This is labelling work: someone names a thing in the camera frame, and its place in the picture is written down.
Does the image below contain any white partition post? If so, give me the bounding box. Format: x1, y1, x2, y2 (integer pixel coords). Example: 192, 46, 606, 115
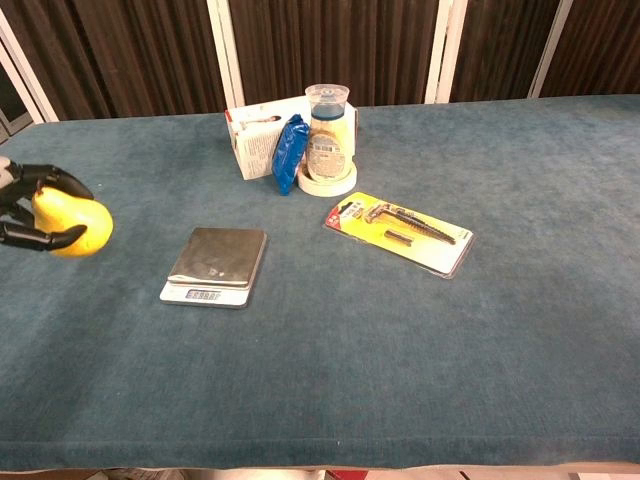
205, 0, 245, 109
424, 0, 469, 105
528, 0, 574, 99
0, 9, 60, 124

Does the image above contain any blue plastic packet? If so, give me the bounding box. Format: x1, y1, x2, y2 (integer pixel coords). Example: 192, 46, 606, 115
271, 113, 311, 197

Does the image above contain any dark slatted partition panel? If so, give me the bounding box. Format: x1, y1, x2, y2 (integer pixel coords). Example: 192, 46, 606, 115
0, 0, 227, 122
539, 0, 640, 99
228, 0, 447, 107
451, 0, 562, 103

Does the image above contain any cream masking tape roll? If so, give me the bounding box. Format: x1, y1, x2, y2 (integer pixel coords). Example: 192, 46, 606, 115
296, 162, 359, 198

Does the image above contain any blue table cloth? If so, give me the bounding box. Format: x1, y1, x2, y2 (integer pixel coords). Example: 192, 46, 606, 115
0, 94, 640, 474

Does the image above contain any white cardboard product box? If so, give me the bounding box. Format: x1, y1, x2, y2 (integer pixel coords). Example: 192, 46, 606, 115
224, 95, 360, 182

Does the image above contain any yellow razor blister pack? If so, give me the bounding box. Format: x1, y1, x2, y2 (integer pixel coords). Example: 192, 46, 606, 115
323, 191, 475, 281

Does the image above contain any clear plastic jar blue lid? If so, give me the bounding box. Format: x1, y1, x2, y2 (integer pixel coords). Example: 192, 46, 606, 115
304, 83, 352, 181

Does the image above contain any yellow apple-shaped object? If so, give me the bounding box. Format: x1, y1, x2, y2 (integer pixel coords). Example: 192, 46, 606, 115
31, 187, 115, 259

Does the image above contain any small digital kitchen scale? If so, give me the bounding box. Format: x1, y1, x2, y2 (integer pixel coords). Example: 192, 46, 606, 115
159, 227, 268, 310

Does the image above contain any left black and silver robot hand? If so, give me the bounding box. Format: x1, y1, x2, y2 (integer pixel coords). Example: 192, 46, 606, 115
0, 157, 95, 253

